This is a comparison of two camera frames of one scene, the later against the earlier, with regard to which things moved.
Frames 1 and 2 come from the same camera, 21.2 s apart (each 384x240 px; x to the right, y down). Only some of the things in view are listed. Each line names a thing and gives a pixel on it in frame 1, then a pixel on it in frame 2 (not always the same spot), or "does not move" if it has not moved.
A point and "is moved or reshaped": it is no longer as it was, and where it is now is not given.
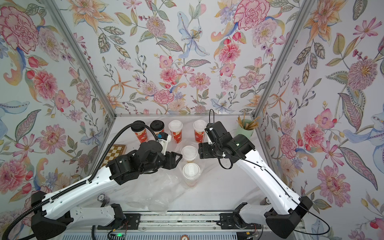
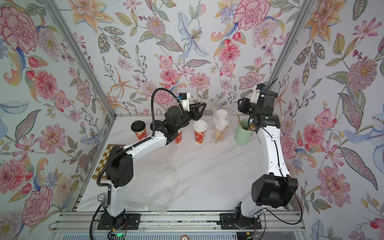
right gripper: [204, 151] → [244, 108]
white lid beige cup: [191, 172] is moved or reshaped
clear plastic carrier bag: [193, 167] → [222, 117]
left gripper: [171, 157] → [197, 105]
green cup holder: [246, 127] does not move
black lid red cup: [140, 131] does not move
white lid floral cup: [189, 153] → [222, 113]
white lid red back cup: [199, 126] does not move
